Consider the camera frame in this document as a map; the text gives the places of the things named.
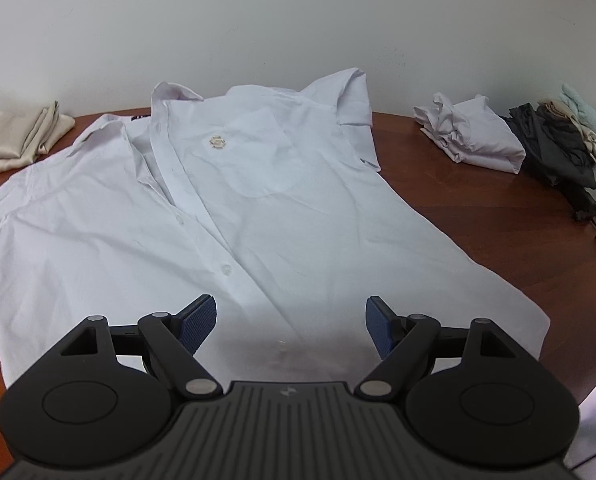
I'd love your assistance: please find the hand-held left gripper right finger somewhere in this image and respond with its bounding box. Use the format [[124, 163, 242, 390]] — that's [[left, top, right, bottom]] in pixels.
[[355, 296, 543, 402]]

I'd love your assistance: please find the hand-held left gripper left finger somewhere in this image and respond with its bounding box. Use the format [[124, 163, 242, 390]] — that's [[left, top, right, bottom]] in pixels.
[[33, 294, 223, 402]]

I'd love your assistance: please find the white collared shirt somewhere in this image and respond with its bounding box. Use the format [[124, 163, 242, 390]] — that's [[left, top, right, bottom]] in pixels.
[[0, 66, 551, 392]]

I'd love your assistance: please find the crumpled white shirt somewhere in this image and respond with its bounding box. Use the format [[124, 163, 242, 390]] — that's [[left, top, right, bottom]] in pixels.
[[413, 92, 527, 176]]

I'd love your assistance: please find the black folding umbrella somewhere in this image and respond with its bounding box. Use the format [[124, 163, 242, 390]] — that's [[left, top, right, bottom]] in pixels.
[[559, 179, 596, 222]]

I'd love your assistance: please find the dark grey garment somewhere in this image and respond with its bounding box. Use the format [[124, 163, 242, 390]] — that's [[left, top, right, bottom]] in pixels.
[[500, 102, 596, 192]]

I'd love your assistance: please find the folded beige satin cloth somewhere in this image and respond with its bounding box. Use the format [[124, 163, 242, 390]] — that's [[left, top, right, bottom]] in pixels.
[[0, 100, 77, 184]]

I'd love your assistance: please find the mint green cloth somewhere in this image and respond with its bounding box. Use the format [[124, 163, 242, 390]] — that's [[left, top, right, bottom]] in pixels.
[[559, 83, 596, 137]]

